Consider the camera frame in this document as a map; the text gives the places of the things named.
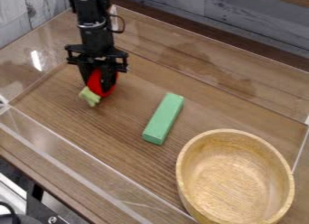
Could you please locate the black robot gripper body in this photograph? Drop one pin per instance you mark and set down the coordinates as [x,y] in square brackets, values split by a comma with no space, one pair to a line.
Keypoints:
[96,52]

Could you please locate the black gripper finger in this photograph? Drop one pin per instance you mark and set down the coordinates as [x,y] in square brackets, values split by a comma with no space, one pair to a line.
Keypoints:
[86,71]
[108,79]

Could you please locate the red plush strawberry toy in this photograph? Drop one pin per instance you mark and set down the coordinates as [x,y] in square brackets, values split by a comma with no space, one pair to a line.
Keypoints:
[94,92]

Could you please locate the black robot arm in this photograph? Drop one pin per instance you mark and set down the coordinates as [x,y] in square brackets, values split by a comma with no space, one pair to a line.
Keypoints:
[92,11]

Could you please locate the green rectangular block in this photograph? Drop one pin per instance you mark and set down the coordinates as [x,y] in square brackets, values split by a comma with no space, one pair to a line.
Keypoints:
[162,119]

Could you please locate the round wooden bowl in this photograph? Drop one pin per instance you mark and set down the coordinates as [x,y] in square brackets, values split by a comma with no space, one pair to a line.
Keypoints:
[234,179]

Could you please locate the clear acrylic corner bracket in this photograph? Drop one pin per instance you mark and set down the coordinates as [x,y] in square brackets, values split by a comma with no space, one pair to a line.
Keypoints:
[112,12]

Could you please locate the clear acrylic enclosure wall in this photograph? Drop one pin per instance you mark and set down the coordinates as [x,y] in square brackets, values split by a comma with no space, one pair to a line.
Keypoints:
[84,153]

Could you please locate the black metal table frame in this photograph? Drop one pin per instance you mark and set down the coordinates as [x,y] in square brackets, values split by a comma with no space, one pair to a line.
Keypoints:
[45,208]

